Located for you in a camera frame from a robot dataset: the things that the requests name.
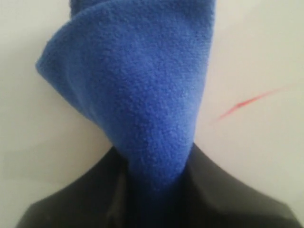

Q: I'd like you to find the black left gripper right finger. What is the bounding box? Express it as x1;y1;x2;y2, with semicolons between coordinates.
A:
178;145;297;228

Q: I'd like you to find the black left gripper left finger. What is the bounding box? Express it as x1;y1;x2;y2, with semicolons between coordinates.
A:
17;147;143;228

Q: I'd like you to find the blue fleece cloth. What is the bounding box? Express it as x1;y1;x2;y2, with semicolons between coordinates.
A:
36;0;216;228

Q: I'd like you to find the white board with aluminium frame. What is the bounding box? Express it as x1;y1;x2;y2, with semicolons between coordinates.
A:
0;0;304;228

